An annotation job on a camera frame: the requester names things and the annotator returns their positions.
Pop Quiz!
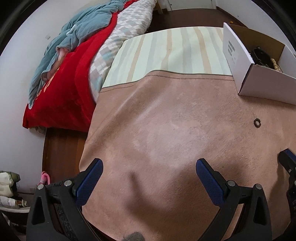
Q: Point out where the white sneaker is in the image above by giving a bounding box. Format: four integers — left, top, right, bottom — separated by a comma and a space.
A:
0, 196, 31, 211

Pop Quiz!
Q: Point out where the red floral blanket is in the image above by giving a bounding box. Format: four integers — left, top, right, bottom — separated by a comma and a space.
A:
22, 0, 139, 133

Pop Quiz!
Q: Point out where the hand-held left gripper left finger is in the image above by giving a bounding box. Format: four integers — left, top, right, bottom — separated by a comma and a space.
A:
26, 158, 104, 241

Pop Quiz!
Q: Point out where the pink and striped tablecloth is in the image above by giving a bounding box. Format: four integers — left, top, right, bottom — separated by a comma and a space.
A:
79, 26, 296, 241

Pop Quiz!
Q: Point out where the white cardboard box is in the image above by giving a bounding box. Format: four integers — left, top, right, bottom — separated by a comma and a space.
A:
223, 22, 296, 103

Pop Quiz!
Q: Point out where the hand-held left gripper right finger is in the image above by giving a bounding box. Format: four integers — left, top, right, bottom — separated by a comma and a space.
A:
195, 158, 272, 241

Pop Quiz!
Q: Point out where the white door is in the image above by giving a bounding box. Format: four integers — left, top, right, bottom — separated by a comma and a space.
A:
161, 0, 217, 11

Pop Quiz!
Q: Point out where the wooden bead bracelet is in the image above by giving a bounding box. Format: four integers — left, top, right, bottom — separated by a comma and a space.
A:
270, 58, 282, 71

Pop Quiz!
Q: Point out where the blue quilt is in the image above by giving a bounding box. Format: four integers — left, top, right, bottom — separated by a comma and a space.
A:
28, 0, 130, 109

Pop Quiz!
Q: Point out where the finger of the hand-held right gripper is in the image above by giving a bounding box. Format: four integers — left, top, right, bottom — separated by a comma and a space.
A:
278, 149, 296, 178

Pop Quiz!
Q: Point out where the checkered bed sheet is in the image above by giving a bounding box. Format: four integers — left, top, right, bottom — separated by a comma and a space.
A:
88, 0, 158, 103

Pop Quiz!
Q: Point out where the white padded cloth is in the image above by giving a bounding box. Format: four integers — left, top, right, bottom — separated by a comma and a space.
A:
0, 171, 21, 196

